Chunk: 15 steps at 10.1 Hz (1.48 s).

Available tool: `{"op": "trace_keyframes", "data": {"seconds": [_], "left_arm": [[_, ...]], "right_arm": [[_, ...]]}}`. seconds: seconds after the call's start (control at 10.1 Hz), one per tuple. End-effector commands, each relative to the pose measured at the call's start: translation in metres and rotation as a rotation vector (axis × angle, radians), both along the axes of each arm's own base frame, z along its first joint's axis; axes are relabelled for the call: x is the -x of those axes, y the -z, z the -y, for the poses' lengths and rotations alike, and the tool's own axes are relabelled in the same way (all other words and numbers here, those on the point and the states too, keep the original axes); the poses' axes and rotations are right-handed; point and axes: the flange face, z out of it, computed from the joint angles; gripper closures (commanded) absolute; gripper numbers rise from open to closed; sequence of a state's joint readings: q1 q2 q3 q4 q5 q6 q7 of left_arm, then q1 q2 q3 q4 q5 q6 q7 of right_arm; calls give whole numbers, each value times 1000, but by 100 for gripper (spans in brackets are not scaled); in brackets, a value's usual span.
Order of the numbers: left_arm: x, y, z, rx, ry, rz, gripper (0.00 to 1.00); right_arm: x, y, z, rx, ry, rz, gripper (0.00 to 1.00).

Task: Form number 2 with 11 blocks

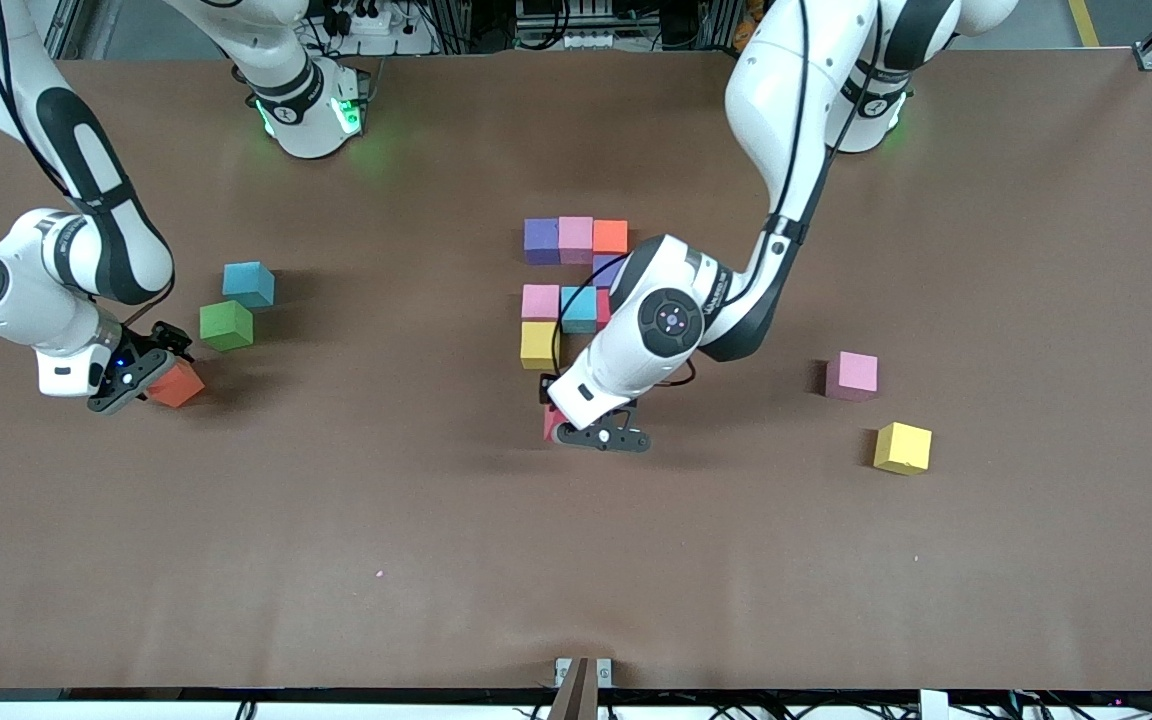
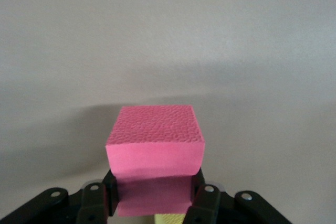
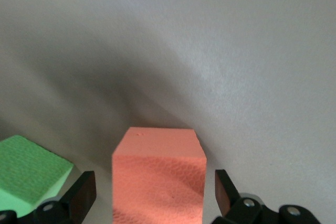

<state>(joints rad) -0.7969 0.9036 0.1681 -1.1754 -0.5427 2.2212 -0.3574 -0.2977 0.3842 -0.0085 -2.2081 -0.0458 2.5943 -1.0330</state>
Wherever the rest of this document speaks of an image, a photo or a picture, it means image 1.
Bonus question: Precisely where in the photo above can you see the green foam cube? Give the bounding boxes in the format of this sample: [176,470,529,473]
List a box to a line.
[199,300,255,352]

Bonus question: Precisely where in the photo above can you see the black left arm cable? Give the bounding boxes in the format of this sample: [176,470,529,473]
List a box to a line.
[550,0,887,389]

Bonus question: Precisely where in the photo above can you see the small metal edge bracket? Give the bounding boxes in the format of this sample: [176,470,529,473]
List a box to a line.
[554,657,614,691]

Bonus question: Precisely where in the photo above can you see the table cover sheet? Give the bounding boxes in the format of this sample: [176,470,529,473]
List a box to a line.
[0,48,1152,693]

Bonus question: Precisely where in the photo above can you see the white power strip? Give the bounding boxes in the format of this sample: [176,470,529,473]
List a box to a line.
[321,5,437,57]
[514,28,619,51]

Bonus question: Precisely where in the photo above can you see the light blue foam cube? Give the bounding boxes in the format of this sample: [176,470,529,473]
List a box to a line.
[560,286,600,335]
[222,261,276,309]

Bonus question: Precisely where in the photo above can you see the yellow foam cube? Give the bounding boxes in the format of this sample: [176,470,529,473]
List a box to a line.
[873,421,934,476]
[520,320,562,371]

